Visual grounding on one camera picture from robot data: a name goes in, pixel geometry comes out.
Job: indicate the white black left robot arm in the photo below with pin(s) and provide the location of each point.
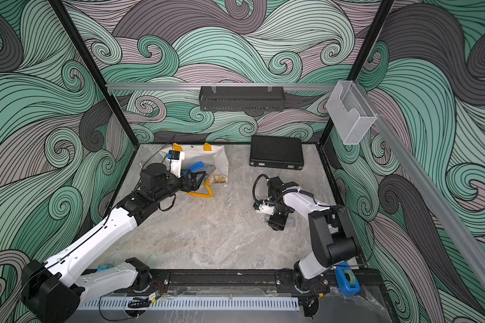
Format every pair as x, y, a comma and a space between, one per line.
54, 289

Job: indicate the black ribbed hard case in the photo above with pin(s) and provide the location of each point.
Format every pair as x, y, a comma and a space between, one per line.
276, 152

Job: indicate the silver horizontal wall rail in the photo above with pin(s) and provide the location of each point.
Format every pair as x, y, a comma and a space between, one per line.
166, 86

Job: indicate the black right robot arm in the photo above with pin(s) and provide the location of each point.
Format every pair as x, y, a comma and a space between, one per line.
331, 243

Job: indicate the black wall tray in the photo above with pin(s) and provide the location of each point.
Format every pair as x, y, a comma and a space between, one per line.
242, 99

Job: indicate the black aluminium frame rail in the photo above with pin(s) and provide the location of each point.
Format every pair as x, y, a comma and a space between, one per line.
175, 281

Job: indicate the black left frame post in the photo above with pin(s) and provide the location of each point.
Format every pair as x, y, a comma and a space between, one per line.
78, 42

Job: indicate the white canvas tote bag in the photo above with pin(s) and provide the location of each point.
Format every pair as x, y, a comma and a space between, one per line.
216, 165

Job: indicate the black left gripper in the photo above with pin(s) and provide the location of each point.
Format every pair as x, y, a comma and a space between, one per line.
192, 186

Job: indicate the blue tape dispenser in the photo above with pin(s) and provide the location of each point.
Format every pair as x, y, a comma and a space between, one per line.
346, 280
105, 266

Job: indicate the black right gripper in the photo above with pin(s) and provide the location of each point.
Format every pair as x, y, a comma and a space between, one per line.
276, 222

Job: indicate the small circuit board with wires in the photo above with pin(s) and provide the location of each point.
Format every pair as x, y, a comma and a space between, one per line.
145, 302

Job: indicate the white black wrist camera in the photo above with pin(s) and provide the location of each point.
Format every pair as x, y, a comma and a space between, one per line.
263, 208

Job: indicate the white mesh wire shelf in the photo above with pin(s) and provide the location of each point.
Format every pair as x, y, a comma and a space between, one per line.
350, 109

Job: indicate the small blue compass case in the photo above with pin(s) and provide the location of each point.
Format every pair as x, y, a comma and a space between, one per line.
196, 167

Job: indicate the white slotted cable duct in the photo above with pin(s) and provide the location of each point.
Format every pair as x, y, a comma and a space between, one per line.
188, 303

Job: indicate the black frame post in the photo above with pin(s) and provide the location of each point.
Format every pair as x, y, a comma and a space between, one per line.
78, 42
368, 44

